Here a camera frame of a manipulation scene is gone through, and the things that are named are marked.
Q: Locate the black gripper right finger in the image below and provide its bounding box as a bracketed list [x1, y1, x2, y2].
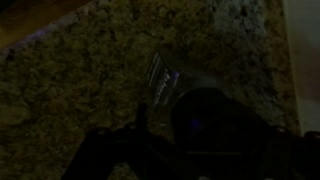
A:
[237, 111, 320, 180]

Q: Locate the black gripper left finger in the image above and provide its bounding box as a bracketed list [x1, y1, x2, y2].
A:
[61, 101, 188, 180]

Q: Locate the small dark bottle with label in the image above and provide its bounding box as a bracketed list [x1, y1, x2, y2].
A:
[145, 51, 266, 156]

